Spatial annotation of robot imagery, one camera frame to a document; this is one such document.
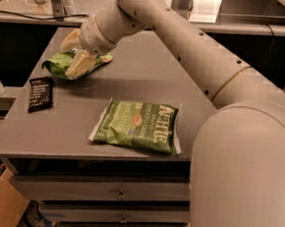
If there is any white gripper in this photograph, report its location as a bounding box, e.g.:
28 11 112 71
60 16 116 80

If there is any green rice chip bag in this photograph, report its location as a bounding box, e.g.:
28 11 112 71
41 47 112 81

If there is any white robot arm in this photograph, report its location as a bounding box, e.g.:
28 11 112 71
61 0 285 227

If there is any black rxbar chocolate bar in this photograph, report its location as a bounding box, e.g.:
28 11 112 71
28 77 53 113

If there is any green Kettle potato chips bag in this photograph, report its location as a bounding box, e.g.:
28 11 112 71
89 99 181 155

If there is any grey drawer cabinet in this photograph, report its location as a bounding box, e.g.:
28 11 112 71
0 31 215 227

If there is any top grey drawer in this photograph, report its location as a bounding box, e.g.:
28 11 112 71
10 176 190 201

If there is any middle grey drawer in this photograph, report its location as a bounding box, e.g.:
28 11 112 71
39 204 190 224

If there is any brown cardboard box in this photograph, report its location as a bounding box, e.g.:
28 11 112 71
0 169 29 227

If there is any black cable on rail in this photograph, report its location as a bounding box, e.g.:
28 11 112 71
0 7 90 26

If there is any grey metal post centre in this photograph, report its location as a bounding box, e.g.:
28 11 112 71
171 0 193 20

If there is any black hanging cable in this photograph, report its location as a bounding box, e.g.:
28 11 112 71
257 24 275 68

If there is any grey metal rail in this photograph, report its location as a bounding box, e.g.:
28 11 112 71
0 10 285 37

